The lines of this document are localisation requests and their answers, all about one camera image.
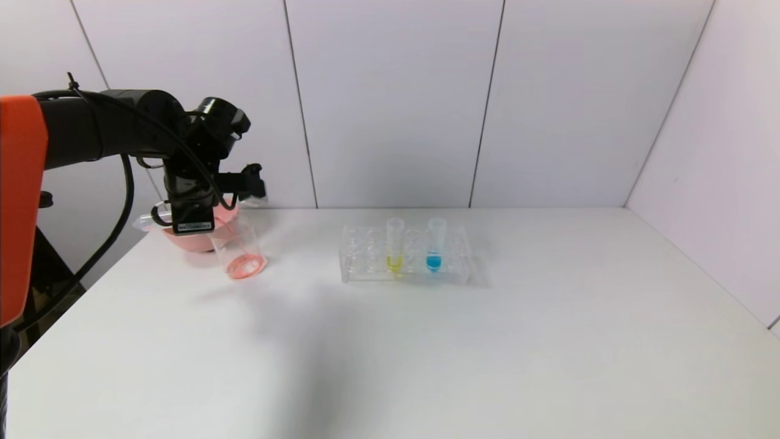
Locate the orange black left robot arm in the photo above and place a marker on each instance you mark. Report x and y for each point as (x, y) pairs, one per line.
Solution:
(73, 134)

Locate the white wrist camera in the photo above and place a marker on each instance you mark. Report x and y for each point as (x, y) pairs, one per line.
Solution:
(256, 199)

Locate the clear acrylic test tube rack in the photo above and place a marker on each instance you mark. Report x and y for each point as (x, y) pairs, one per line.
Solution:
(365, 268)

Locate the blue pigment test tube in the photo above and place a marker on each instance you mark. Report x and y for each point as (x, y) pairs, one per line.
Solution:
(433, 262)

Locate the yellow pigment test tube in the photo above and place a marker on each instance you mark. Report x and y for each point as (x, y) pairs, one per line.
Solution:
(395, 263)

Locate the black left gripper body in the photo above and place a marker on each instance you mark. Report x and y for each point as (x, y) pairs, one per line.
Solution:
(194, 223)

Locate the pink bowl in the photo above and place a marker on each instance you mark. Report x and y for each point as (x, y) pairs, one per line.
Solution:
(195, 242)

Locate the clear glass beaker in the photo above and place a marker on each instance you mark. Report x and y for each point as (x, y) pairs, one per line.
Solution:
(245, 265)

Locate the red pigment test tube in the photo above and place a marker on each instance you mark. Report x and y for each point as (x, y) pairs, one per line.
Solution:
(146, 223)

